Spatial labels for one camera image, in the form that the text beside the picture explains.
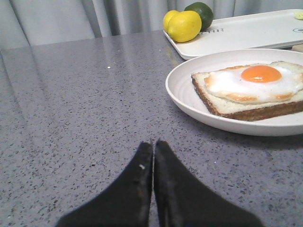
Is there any grey curtain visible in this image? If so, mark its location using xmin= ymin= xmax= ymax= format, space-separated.
xmin=0 ymin=0 xmax=303 ymax=50

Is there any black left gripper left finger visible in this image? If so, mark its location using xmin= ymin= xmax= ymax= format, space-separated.
xmin=57 ymin=142 xmax=153 ymax=227

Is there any white round plate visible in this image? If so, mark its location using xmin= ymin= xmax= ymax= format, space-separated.
xmin=165 ymin=49 xmax=303 ymax=136

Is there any green lime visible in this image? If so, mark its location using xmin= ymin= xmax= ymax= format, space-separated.
xmin=184 ymin=2 xmax=214 ymax=32

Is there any wooden cutting board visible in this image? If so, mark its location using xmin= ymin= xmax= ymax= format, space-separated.
xmin=292 ymin=44 xmax=303 ymax=52

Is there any white rectangular tray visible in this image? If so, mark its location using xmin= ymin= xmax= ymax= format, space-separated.
xmin=168 ymin=9 xmax=303 ymax=60

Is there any bottom bread slice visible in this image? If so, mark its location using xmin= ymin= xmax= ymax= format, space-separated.
xmin=191 ymin=72 xmax=303 ymax=122

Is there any yellow lemon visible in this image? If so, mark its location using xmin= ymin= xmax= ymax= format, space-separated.
xmin=163 ymin=10 xmax=202 ymax=43

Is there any yellow toy fork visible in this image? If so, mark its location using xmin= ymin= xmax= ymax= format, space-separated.
xmin=294 ymin=11 xmax=303 ymax=20

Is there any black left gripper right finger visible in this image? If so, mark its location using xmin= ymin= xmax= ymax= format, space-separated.
xmin=154 ymin=140 xmax=262 ymax=227

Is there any fried egg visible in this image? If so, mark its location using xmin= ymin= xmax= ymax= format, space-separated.
xmin=204 ymin=61 xmax=303 ymax=104

